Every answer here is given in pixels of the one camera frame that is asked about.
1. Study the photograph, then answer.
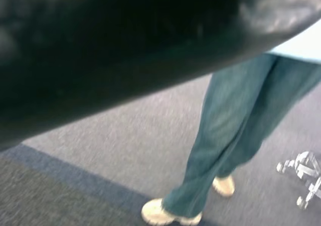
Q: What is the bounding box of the person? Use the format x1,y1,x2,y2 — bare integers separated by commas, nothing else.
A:
141,19,321,226

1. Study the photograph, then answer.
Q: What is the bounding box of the black round swivel stool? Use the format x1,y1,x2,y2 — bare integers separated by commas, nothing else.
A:
276,150,321,211

